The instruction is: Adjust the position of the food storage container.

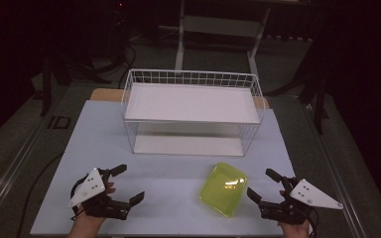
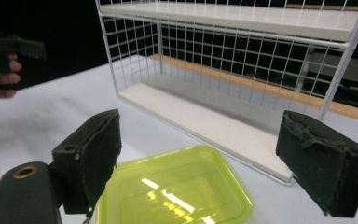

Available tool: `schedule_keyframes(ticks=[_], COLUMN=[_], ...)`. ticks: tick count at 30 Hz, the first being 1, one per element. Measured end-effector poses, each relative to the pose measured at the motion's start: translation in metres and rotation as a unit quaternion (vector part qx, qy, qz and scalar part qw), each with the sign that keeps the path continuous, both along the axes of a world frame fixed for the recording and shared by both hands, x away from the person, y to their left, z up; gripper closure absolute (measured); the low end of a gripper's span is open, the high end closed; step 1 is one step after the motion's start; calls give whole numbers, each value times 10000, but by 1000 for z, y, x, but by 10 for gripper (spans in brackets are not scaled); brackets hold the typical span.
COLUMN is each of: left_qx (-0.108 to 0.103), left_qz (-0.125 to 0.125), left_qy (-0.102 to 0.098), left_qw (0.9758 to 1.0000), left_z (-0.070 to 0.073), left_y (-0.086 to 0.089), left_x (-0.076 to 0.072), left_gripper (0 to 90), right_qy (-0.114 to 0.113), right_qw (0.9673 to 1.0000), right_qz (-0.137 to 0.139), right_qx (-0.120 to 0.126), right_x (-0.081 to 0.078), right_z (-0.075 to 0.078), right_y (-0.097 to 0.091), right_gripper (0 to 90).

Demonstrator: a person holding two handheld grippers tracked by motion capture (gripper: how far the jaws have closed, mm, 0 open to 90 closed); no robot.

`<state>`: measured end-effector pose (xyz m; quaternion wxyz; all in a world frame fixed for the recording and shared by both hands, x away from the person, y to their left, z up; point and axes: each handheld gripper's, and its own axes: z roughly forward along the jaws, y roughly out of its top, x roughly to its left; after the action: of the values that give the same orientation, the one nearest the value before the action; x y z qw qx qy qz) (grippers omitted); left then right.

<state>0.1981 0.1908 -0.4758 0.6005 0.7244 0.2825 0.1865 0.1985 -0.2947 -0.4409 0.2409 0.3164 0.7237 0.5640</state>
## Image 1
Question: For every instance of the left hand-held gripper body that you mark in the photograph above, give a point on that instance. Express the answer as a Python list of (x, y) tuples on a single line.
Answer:
[(87, 188)]

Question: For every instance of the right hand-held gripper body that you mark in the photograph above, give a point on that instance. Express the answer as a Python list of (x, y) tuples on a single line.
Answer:
[(311, 196)]

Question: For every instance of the green plastic tray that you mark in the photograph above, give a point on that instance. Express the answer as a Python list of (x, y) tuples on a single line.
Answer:
[(223, 190)]

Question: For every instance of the person's left hand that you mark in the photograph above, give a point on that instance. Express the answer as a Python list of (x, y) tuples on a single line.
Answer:
[(89, 222)]

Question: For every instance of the person's right hand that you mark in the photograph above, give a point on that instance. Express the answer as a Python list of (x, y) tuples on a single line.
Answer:
[(296, 229)]

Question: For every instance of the pale table cover sheet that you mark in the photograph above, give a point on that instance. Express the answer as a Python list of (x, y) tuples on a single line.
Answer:
[(165, 181)]

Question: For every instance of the black metal stand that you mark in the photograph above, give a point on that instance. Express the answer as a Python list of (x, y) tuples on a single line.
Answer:
[(319, 105), (45, 86)]

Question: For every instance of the white metal stand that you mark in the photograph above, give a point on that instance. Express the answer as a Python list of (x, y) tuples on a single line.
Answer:
[(180, 39)]

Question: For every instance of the metal floor rail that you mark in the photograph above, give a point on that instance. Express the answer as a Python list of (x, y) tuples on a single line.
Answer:
[(340, 178), (10, 177)]

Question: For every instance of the black square floor bracket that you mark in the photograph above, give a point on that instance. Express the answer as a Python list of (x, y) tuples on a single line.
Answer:
[(59, 122)]

